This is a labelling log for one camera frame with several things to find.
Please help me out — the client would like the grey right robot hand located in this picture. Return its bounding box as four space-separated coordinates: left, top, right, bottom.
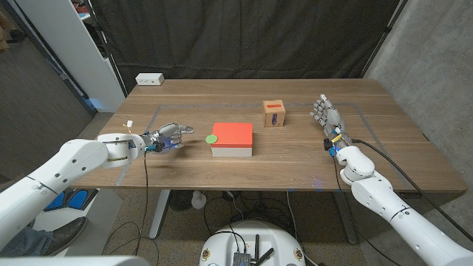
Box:
309 93 354 152

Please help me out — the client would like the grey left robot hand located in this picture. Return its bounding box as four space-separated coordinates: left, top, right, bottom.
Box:
142 123 195 155

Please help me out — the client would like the wooden box with slot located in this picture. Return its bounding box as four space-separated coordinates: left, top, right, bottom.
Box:
262 99 287 128

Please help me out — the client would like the white power outlet box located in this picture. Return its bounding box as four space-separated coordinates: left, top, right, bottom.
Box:
135 72 165 86

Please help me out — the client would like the red box with white base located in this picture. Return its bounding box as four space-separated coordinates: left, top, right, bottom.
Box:
211 122 254 158

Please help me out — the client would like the grey electronics box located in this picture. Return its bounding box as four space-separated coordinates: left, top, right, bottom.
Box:
231 251 252 266

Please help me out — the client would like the dark round fan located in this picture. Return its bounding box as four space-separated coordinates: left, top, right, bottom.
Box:
169 190 193 212

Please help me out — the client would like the white table leg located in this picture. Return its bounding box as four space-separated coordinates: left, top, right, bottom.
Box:
149 189 171 240

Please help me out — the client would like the white floor platform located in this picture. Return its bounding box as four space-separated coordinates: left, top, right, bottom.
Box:
31 183 123 256

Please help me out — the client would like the grey table leg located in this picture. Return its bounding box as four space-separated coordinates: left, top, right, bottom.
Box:
330 191 358 245

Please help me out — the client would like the blue foot pedal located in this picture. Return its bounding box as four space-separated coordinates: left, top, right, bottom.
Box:
43 187 99 213

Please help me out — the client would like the white robot torso base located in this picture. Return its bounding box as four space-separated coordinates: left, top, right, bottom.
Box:
198 219 307 266

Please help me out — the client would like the black fabric mat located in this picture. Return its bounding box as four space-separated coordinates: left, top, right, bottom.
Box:
90 0 409 93

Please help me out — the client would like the white cabinet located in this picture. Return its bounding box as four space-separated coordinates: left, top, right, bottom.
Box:
14 0 126 114

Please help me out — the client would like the dark leather shoe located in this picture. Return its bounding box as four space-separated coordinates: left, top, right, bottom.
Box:
44 216 89 256

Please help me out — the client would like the blue jeans leg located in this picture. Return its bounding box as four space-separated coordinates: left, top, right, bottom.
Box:
0 225 55 258

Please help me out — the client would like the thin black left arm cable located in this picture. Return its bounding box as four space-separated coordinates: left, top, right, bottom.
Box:
101 150 160 256

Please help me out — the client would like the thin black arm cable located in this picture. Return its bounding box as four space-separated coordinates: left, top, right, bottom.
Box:
331 154 404 266
101 150 160 256

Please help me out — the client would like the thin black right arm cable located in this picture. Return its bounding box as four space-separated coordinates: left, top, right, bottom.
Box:
331 154 404 266

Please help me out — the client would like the grey floor cable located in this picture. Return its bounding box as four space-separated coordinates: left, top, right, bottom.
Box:
285 190 319 266

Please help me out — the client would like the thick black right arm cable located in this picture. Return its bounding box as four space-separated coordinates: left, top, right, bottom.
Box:
350 138 473 244

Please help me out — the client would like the black floor cable bundle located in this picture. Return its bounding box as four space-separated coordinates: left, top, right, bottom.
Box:
203 190 296 237

